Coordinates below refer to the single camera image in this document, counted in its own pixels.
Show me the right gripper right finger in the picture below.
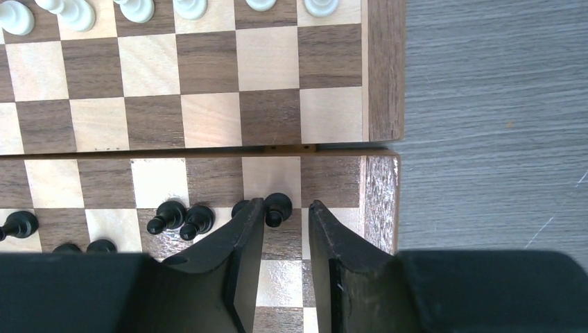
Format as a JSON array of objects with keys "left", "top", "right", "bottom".
[{"left": 308, "top": 200, "right": 587, "bottom": 332}]

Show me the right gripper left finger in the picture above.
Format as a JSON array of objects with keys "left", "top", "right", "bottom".
[{"left": 1, "top": 198, "right": 266, "bottom": 332}]

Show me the black pawn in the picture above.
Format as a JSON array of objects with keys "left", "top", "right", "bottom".
[
  {"left": 1, "top": 211, "right": 39, "bottom": 241},
  {"left": 53, "top": 243, "right": 82, "bottom": 253},
  {"left": 264, "top": 192, "right": 293, "bottom": 228},
  {"left": 146, "top": 200, "right": 187, "bottom": 235},
  {"left": 179, "top": 205, "right": 215, "bottom": 241},
  {"left": 231, "top": 200, "right": 250, "bottom": 219},
  {"left": 86, "top": 239, "right": 117, "bottom": 253}
]

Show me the wooden chess board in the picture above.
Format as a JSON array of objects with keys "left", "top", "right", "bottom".
[{"left": 1, "top": 1, "right": 406, "bottom": 332}]

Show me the white chess piece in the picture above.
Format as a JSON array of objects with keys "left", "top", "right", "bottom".
[
  {"left": 35, "top": 0, "right": 96, "bottom": 32},
  {"left": 304, "top": 0, "right": 339, "bottom": 17},
  {"left": 245, "top": 0, "right": 276, "bottom": 12},
  {"left": 114, "top": 0, "right": 155, "bottom": 24},
  {"left": 1, "top": 1, "right": 35, "bottom": 35},
  {"left": 173, "top": 0, "right": 208, "bottom": 20}
]

